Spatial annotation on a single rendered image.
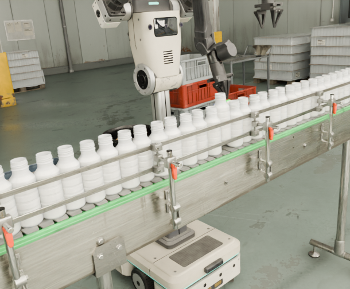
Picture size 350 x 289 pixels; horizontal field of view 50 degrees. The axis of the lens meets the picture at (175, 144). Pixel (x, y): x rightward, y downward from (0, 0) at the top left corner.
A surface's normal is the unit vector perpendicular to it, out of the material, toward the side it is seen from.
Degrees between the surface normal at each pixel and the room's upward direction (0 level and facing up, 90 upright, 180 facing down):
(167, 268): 0
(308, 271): 0
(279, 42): 90
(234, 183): 90
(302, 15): 90
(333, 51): 90
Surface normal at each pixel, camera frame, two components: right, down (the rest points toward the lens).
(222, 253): 0.28, -0.72
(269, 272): -0.07, -0.95
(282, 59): -0.77, 0.24
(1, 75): 0.65, 0.19
